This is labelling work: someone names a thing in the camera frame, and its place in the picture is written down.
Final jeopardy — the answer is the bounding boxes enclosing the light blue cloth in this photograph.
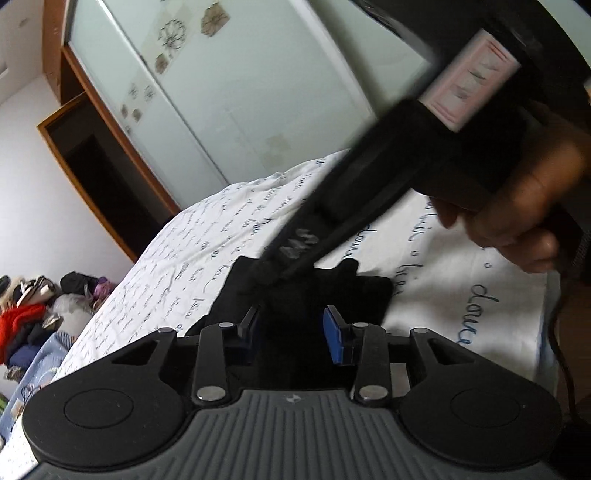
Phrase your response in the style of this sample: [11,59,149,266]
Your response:
[0,329,77,445]

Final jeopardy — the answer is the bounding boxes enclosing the pile of clothes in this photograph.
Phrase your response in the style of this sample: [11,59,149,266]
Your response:
[0,271,119,385]

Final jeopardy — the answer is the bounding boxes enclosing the frosted glass sliding wardrobe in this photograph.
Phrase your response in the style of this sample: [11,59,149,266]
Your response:
[42,0,439,217]

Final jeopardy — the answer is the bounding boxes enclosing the black pants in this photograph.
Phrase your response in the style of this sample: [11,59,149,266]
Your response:
[184,256,394,393]

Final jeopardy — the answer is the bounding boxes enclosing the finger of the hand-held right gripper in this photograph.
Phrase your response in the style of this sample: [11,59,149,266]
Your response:
[239,99,463,297]

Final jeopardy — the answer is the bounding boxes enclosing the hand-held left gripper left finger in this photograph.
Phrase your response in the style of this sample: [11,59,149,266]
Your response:
[113,306,260,408]

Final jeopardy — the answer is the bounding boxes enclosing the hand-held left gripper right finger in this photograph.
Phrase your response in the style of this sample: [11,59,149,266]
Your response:
[323,304,477,409]

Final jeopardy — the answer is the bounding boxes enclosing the black cable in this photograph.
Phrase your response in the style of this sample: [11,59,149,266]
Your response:
[549,271,585,417]

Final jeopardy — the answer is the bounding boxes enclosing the white printed bed sheet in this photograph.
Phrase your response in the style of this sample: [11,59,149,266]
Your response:
[0,150,567,468]

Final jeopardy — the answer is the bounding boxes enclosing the person's right hand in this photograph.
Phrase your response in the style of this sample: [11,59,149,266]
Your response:
[435,102,588,274]

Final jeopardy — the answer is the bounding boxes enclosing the wooden open cabinet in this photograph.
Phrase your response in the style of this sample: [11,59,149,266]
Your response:
[37,90,184,265]

